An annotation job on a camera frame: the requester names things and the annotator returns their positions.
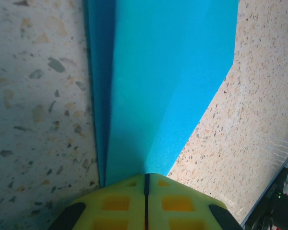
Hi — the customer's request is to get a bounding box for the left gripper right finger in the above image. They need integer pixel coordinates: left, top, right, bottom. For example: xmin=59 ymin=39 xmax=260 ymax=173
xmin=146 ymin=172 xmax=243 ymax=230

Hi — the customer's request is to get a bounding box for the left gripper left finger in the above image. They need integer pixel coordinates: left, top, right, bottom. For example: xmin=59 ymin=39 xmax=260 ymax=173
xmin=51 ymin=173 xmax=146 ymax=230

